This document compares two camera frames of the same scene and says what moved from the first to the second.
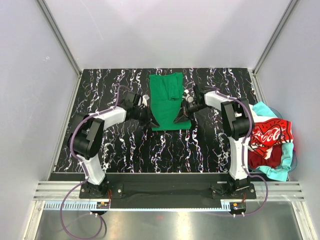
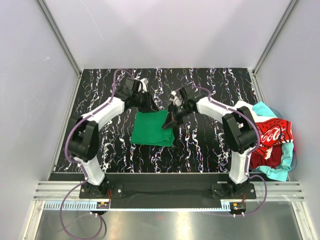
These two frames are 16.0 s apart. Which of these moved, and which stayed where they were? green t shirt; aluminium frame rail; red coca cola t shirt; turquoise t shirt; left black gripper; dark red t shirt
Moved: left black gripper; green t shirt
Stayed: dark red t shirt; red coca cola t shirt; aluminium frame rail; turquoise t shirt
